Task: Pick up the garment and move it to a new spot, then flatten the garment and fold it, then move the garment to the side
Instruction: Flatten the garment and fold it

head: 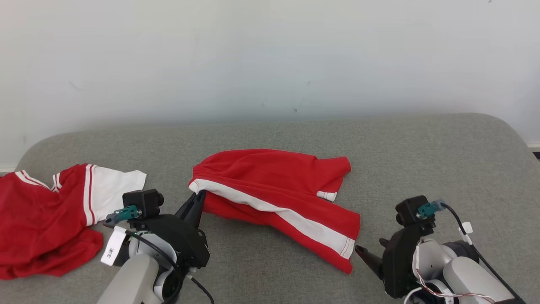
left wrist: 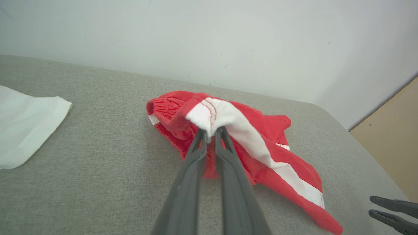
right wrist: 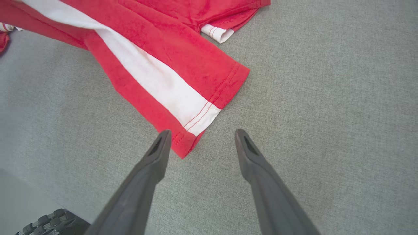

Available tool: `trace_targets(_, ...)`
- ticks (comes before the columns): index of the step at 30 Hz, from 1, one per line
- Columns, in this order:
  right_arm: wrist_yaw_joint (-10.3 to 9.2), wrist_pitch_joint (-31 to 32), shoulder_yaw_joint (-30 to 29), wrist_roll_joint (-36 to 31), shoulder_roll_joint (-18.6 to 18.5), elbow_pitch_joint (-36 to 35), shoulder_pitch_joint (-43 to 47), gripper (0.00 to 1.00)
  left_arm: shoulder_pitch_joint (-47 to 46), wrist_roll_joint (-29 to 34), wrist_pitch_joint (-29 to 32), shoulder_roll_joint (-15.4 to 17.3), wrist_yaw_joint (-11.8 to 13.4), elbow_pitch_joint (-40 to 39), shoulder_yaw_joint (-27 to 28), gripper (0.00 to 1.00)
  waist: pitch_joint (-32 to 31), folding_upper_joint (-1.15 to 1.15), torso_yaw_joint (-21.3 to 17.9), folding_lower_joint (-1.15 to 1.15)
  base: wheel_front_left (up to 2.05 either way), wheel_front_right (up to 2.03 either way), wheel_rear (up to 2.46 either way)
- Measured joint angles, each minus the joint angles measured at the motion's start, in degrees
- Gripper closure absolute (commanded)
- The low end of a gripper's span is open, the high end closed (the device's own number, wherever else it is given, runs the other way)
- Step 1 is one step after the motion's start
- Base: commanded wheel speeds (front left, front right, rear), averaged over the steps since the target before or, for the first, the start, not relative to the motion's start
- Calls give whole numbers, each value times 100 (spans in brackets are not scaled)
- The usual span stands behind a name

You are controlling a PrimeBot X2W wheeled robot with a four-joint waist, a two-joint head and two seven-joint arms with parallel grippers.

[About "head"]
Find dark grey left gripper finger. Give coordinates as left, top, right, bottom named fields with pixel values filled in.
left=175, top=193, right=199, bottom=224
left=192, top=190, right=206, bottom=231

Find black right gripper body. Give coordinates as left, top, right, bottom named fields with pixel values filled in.
left=382, top=222, right=435, bottom=299

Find red white basketball shorts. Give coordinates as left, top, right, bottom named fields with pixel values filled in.
left=189, top=149, right=361, bottom=275

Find white printed cable label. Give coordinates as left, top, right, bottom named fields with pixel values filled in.
left=101, top=227, right=127, bottom=266

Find teal cable connector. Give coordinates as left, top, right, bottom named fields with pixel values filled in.
left=417, top=200, right=446, bottom=219
left=105, top=205, right=142, bottom=228

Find red white basketball jersey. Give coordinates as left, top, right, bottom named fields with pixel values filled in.
left=0, top=164, right=147, bottom=280

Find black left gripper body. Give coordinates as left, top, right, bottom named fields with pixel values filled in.
left=134, top=214, right=210, bottom=269

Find red white twisted wires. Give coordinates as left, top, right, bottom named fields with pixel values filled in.
left=405, top=243, right=497, bottom=304

